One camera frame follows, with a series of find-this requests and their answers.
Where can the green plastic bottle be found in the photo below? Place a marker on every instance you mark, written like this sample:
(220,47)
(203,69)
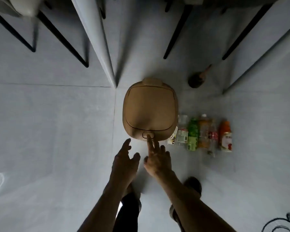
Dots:
(192,135)

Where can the person's black shorts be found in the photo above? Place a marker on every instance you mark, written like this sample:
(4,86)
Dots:
(128,215)

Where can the person's left hand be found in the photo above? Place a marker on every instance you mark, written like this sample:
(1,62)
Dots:
(123,164)

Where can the person's right forearm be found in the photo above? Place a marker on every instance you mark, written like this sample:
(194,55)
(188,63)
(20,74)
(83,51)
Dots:
(193,210)

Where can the clear plastic bottle red label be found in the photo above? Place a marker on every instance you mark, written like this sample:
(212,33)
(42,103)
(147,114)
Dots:
(212,137)

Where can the orange plastic bottle white cap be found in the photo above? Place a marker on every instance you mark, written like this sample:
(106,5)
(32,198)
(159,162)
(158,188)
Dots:
(204,132)

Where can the person's left forearm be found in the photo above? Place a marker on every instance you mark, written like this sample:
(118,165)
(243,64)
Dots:
(104,210)

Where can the clear bottle white label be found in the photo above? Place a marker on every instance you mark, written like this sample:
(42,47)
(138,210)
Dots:
(182,135)

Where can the person's right hand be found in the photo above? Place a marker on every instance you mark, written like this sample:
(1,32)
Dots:
(159,164)

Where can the brown plastic trash bin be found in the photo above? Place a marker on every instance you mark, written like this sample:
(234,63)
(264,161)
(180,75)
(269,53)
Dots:
(149,106)

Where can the person's dark right shoe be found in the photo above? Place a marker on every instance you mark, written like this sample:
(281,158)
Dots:
(192,186)

